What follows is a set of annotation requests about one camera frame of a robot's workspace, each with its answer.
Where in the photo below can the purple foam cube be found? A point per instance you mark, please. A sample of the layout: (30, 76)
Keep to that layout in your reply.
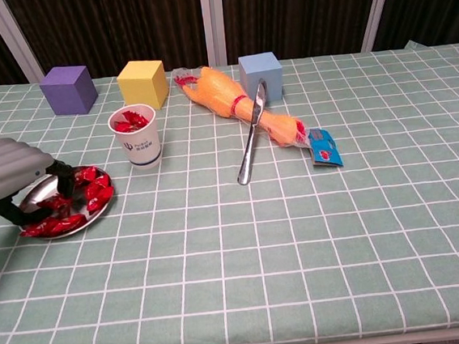
(67, 92)

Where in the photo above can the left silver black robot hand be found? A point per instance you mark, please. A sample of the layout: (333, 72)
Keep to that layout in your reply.
(5, 169)

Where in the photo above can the round steel plate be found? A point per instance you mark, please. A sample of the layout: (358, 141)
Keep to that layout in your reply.
(38, 194)

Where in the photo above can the orange rubber chicken toy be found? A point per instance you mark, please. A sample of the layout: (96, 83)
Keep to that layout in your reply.
(217, 89)

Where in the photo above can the small blue packet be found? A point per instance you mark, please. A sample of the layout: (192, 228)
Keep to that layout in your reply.
(325, 150)

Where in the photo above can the green checked tablecloth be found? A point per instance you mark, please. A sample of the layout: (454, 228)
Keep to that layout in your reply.
(260, 238)

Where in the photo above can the white partition post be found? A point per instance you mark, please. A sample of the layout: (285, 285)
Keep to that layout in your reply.
(206, 19)
(378, 3)
(13, 38)

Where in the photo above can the light blue foam cube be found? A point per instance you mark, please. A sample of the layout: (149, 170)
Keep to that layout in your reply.
(269, 68)

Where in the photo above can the steel butter knife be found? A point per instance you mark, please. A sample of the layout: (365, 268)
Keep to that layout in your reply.
(251, 141)

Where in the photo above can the yellow foam cube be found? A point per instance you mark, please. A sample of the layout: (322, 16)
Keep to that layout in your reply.
(140, 85)

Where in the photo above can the white paper cup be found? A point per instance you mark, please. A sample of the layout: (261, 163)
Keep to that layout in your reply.
(141, 146)

